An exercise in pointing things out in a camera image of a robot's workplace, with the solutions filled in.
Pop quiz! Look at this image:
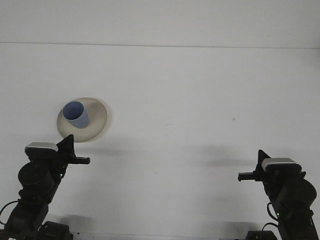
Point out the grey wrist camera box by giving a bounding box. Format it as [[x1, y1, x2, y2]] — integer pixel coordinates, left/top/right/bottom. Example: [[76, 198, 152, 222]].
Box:
[[24, 141, 59, 152], [261, 157, 302, 173]]

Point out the pale round plate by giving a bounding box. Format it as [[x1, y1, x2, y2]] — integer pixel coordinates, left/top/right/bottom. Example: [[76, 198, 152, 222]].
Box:
[[56, 96, 112, 144]]

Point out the pale blue cup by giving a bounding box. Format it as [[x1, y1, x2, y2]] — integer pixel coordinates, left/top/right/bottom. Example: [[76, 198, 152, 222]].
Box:
[[62, 101, 90, 130]]

